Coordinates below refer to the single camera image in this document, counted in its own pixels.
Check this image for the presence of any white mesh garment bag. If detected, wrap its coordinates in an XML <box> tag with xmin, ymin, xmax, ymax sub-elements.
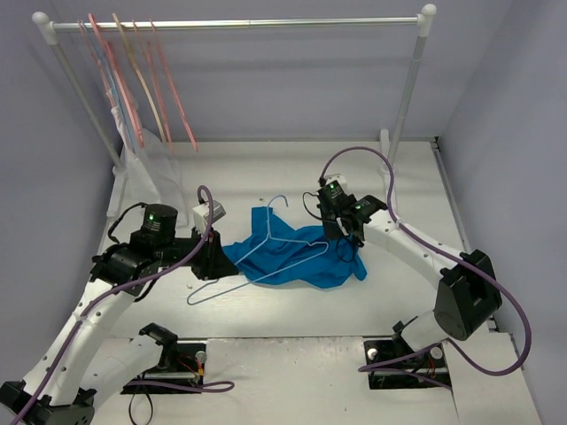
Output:
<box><xmin>107</xmin><ymin>89</ymin><xmax>187</xmax><ymax>216</ymax></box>

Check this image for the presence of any white clothes rack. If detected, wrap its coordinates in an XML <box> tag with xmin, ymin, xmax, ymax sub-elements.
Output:
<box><xmin>32</xmin><ymin>4</ymin><xmax>438</xmax><ymax>168</ymax></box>

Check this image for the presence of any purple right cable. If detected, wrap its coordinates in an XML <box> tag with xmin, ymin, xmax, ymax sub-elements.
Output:
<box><xmin>321</xmin><ymin>146</ymin><xmax>532</xmax><ymax>377</ymax></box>

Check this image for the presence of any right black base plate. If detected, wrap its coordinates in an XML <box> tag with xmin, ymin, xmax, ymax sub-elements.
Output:
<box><xmin>363</xmin><ymin>321</ymin><xmax>452</xmax><ymax>390</ymax></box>

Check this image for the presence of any red hanger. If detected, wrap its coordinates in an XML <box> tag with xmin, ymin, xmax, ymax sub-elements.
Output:
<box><xmin>132</xmin><ymin>20</ymin><xmax>198</xmax><ymax>152</ymax></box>

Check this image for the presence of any pink hanger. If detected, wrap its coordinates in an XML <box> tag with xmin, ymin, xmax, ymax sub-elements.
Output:
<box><xmin>88</xmin><ymin>13</ymin><xmax>145</xmax><ymax>148</ymax></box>

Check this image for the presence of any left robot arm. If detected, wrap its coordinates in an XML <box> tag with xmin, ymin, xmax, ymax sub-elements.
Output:
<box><xmin>1</xmin><ymin>201</ymin><xmax>238</xmax><ymax>424</ymax></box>

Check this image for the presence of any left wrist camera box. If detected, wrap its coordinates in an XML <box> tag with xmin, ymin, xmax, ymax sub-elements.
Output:
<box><xmin>192</xmin><ymin>200</ymin><xmax>226</xmax><ymax>233</ymax></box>

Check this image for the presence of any light blue wire hanger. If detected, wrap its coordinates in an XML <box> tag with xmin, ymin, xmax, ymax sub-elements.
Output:
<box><xmin>185</xmin><ymin>195</ymin><xmax>331</xmax><ymax>306</ymax></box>

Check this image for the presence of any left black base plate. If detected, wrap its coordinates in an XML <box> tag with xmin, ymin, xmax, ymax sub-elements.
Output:
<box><xmin>134</xmin><ymin>323</ymin><xmax>206</xmax><ymax>388</ymax></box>

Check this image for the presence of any blue t shirt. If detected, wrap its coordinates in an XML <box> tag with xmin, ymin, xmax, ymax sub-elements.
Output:
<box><xmin>223</xmin><ymin>207</ymin><xmax>368</xmax><ymax>290</ymax></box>

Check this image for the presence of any beige hanger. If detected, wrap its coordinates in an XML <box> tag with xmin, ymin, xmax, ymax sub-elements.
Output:
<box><xmin>112</xmin><ymin>12</ymin><xmax>174</xmax><ymax>153</ymax></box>

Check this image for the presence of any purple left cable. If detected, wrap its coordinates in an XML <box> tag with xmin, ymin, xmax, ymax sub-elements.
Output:
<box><xmin>0</xmin><ymin>185</ymin><xmax>236</xmax><ymax>425</ymax></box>

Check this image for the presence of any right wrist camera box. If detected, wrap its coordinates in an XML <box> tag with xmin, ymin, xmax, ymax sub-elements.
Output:
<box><xmin>318</xmin><ymin>174</ymin><xmax>348</xmax><ymax>191</ymax></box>

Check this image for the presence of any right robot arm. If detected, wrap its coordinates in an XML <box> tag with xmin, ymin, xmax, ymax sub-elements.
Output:
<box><xmin>317</xmin><ymin>179</ymin><xmax>502</xmax><ymax>365</ymax></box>

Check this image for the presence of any purple cable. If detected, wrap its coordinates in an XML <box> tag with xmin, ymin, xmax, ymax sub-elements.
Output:
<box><xmin>321</xmin><ymin>146</ymin><xmax>532</xmax><ymax>377</ymax></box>
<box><xmin>0</xmin><ymin>185</ymin><xmax>236</xmax><ymax>425</ymax></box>

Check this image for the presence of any blue hanger on rack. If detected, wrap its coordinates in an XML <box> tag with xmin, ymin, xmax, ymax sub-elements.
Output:
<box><xmin>77</xmin><ymin>20</ymin><xmax>133</xmax><ymax>150</ymax></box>

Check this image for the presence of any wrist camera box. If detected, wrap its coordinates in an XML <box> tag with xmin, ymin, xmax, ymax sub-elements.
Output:
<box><xmin>192</xmin><ymin>200</ymin><xmax>226</xmax><ymax>233</ymax></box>
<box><xmin>318</xmin><ymin>174</ymin><xmax>348</xmax><ymax>191</ymax></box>

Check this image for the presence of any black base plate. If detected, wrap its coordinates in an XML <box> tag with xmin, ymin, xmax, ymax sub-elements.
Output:
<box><xmin>134</xmin><ymin>323</ymin><xmax>206</xmax><ymax>388</ymax></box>
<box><xmin>363</xmin><ymin>321</ymin><xmax>452</xmax><ymax>390</ymax></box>

